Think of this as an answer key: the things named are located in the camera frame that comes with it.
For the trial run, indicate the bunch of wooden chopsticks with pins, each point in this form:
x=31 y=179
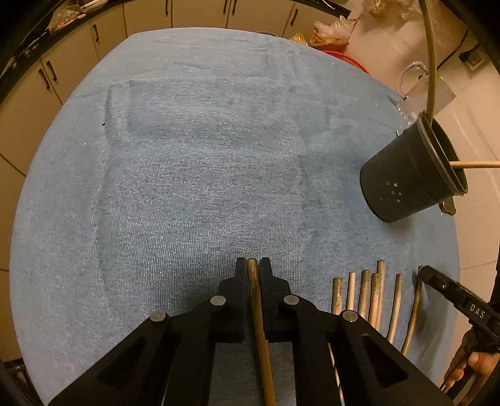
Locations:
x=375 y=296

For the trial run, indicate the plastic bag of orange snacks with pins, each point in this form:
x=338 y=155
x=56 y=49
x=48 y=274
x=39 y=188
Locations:
x=332 y=33

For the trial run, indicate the white wall socket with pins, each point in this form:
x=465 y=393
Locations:
x=476 y=63

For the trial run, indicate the black utensil holder cup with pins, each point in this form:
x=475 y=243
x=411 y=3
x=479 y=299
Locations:
x=402 y=179

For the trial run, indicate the blue tablecloth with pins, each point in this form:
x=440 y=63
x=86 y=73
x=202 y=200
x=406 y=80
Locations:
x=195 y=175

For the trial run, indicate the clear glass pitcher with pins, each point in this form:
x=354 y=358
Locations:
x=418 y=93

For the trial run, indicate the small yellow bag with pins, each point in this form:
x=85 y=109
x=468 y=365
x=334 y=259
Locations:
x=298 y=38

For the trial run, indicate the brown wooden chopstick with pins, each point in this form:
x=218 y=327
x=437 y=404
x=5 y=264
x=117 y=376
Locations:
x=476 y=164
x=431 y=58
x=258 y=312

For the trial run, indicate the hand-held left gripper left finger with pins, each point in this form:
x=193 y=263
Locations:
x=240 y=304

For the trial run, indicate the orange plastic basin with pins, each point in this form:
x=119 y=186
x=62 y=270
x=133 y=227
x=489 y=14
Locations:
x=351 y=59

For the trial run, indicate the crumpled clear plastic bag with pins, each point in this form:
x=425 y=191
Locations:
x=390 y=7

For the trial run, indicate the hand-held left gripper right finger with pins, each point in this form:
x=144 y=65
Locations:
x=269 y=308

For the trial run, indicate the black power plug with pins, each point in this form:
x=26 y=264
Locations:
x=465 y=56

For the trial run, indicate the person's right hand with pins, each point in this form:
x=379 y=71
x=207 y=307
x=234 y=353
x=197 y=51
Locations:
x=482 y=361

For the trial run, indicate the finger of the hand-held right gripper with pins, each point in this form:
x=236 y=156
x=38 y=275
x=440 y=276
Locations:
x=433 y=275

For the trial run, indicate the black kitchen countertop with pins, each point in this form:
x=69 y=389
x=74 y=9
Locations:
x=27 y=47

